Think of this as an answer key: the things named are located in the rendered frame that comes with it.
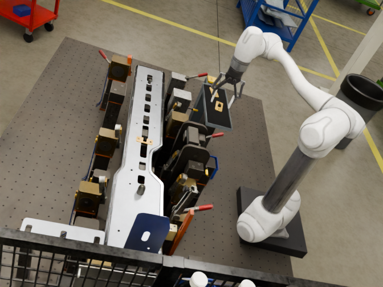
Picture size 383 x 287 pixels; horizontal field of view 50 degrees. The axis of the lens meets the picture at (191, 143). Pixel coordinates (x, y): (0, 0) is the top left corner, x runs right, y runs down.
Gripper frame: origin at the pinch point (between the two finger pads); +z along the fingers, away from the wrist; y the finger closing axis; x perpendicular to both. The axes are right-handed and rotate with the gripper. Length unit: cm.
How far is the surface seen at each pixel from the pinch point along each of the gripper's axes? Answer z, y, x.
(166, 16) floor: 122, 69, -366
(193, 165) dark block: 7.9, 5.8, 48.0
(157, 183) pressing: 20, 18, 54
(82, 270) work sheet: -24, 31, 132
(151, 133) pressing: 20.1, 27.9, 21.3
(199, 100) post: 18.5, 9.0, -21.7
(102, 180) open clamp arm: 9, 39, 74
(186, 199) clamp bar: 3, 7, 73
